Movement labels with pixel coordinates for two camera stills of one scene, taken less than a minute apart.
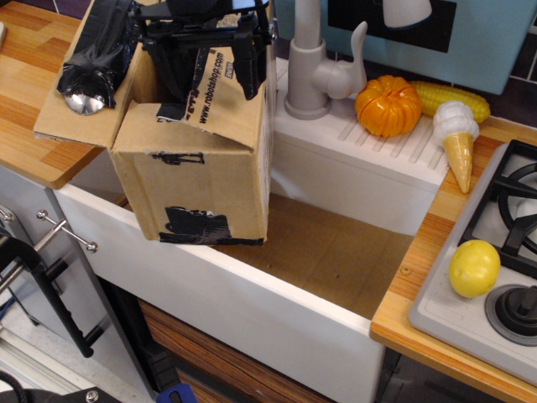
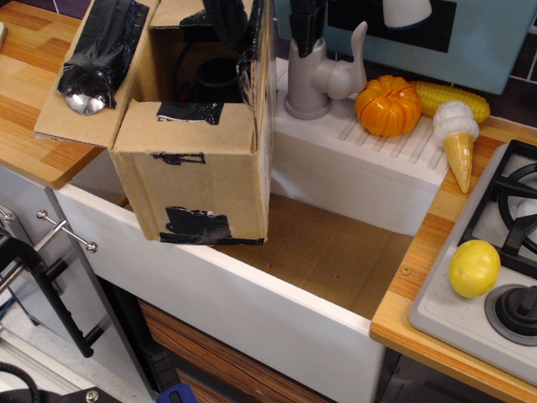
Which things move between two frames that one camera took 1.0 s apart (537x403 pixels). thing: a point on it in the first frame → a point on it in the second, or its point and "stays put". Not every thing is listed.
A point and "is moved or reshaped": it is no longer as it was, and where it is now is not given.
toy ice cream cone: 456,126 stays put
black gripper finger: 179,65 → 231,21
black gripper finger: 249,53 → 307,18
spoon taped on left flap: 98,57 stays put
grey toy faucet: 315,81 stays put
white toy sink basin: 346,203 stays put
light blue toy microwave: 474,44 stays put
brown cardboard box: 197,167 is moved or reshaped
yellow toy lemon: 474,268 stays put
